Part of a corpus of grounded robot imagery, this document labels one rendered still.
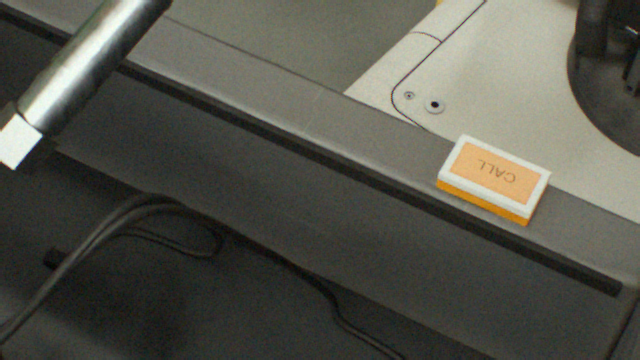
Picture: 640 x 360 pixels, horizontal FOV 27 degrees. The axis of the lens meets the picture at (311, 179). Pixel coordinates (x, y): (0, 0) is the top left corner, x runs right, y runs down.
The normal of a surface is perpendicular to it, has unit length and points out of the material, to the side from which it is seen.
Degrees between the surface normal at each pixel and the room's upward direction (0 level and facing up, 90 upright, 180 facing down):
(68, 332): 0
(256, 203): 90
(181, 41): 0
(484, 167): 0
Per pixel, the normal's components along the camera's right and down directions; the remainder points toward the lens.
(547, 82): 0.06, -0.59
